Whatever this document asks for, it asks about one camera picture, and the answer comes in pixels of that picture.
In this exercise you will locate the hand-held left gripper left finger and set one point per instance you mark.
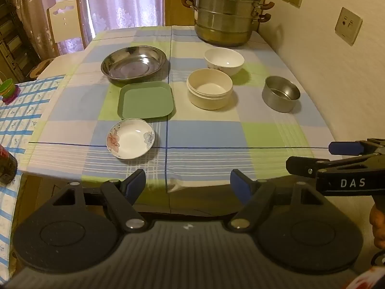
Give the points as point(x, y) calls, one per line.
point(135, 184)

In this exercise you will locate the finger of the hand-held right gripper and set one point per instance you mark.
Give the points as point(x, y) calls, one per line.
point(300, 165)
point(344, 147)

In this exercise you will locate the wooden door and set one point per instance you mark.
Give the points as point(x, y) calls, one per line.
point(177, 9)

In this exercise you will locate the checked pastel tablecloth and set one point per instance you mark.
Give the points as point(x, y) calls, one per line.
point(204, 132)

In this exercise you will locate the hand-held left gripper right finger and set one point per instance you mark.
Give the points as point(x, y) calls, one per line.
point(240, 184)

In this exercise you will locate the cream plastic bowl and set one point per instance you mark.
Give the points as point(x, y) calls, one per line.
point(210, 97)

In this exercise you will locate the green square plate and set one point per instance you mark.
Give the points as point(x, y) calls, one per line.
point(146, 102)

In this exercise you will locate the black shelf rack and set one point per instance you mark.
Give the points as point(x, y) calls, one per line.
point(13, 45)

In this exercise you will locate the stacked colourful plastic cups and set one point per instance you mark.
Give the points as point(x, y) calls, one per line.
point(7, 91)

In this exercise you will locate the wooden chair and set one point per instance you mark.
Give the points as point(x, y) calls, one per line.
point(64, 27)

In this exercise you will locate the red and white cloth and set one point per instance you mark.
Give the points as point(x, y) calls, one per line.
point(368, 280)

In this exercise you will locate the white floral porcelain bowl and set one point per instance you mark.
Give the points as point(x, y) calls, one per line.
point(224, 57)

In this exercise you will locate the blue grid tablecloth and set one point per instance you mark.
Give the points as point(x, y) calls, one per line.
point(18, 120)

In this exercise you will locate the wide stainless steel basin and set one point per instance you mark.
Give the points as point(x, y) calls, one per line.
point(132, 66)

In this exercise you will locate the dark bottle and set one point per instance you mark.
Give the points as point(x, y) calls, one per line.
point(6, 165)

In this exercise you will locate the steel steamer pot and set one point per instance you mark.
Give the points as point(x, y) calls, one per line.
point(225, 21)

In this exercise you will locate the person's right hand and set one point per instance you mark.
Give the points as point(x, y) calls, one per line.
point(379, 225)

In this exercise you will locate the purple lace curtain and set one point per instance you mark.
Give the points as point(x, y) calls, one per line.
point(120, 3)

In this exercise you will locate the beige wall socket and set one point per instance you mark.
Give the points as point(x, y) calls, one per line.
point(349, 25)

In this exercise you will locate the small floral white plate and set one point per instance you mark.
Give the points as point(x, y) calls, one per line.
point(132, 140)

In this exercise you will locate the small steel bowl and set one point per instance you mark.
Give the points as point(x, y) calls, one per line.
point(274, 102)

